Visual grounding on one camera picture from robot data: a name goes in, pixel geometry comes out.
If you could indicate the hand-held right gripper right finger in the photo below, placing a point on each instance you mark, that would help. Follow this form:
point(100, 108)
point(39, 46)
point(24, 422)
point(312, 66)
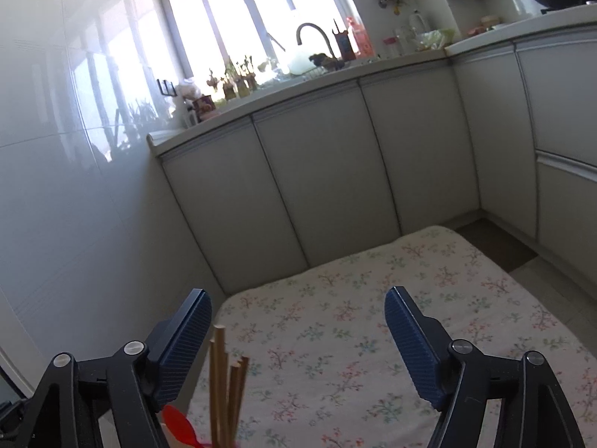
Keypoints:
point(413, 345)

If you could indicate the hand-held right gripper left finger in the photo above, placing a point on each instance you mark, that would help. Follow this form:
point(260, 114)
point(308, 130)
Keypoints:
point(186, 345)

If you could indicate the wooden chopstick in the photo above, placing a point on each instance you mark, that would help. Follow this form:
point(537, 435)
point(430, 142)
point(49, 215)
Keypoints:
point(242, 382)
point(222, 373)
point(233, 406)
point(214, 392)

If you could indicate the red plastic spoon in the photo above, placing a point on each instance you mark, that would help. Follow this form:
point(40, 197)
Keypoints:
point(175, 422)

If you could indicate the floral blanket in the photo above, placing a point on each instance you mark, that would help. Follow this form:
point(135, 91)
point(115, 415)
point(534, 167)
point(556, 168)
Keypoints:
point(336, 336)

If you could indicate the white cabinet door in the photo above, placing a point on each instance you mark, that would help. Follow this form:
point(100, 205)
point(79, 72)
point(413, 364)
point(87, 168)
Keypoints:
point(233, 205)
point(499, 140)
point(419, 140)
point(326, 168)

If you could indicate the small glass jar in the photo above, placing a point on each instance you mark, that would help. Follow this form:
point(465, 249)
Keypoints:
point(190, 117)

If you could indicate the patterned mug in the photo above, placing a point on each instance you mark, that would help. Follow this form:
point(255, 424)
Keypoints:
point(204, 102)

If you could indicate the white plush toy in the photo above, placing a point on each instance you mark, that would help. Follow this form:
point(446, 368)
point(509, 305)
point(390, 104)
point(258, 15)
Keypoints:
point(189, 87)

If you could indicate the small potted plant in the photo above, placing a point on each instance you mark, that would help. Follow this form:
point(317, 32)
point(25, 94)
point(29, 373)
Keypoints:
point(242, 83)
point(229, 85)

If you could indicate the white kitchen countertop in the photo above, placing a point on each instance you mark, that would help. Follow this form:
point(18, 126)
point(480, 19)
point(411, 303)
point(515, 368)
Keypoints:
point(326, 77)

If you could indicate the green vegetable bag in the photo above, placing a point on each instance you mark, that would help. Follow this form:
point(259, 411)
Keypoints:
point(434, 38)

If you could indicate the dark utensil holder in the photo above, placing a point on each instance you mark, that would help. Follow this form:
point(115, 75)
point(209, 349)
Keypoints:
point(344, 44)

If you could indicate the red bottle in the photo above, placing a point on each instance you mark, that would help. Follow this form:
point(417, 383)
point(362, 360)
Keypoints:
point(362, 37)

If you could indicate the clear plastic bottle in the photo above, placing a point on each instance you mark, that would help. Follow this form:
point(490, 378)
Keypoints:
point(418, 24)

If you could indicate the kitchen window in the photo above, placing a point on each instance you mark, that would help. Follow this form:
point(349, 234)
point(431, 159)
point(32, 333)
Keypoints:
point(233, 23)

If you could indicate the curved metal faucet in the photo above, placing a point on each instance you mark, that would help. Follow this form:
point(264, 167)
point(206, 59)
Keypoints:
point(317, 28)

